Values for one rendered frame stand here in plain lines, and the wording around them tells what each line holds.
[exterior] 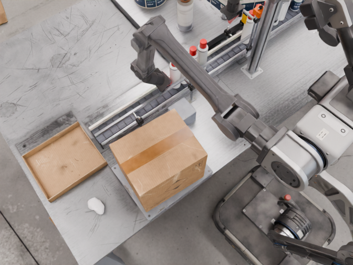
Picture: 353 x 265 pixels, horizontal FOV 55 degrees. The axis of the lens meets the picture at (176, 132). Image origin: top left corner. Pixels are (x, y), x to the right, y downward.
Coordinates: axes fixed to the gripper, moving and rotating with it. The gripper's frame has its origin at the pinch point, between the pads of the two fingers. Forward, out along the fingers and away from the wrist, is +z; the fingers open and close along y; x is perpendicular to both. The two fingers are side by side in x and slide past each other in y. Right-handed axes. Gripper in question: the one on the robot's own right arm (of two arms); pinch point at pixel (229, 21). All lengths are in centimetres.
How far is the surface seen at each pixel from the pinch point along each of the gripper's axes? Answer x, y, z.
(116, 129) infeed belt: 8, 76, 13
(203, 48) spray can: 6.8, 23.5, -4.5
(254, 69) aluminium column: 23.3, 1.1, 13.6
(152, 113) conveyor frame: 11, 58, 14
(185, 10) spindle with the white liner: -18.5, 13.5, -1.2
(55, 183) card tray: 11, 113, 17
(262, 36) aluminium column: 22.2, 1.9, -11.4
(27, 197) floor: -30, 144, 101
